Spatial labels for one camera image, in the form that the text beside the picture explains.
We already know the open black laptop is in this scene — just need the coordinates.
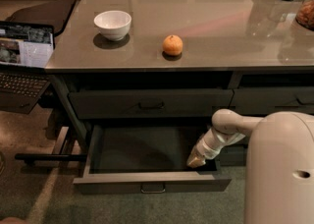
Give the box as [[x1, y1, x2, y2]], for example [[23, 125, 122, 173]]
[[0, 21, 55, 114]]

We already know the grey cabinet frame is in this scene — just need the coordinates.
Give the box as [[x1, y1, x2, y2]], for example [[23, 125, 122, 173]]
[[50, 70, 314, 172]]

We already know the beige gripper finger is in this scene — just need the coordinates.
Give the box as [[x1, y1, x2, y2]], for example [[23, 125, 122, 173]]
[[190, 143, 199, 156], [186, 155, 206, 168]]

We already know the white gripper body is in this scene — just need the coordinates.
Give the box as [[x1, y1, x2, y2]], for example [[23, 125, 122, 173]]
[[197, 133, 226, 159]]

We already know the black metal bar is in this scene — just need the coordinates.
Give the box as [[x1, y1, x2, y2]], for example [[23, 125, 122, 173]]
[[15, 153, 87, 164]]

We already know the orange fruit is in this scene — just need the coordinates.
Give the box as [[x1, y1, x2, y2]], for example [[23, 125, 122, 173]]
[[162, 35, 183, 56]]

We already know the white ceramic bowl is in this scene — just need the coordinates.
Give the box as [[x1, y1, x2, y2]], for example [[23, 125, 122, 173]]
[[94, 10, 131, 41]]

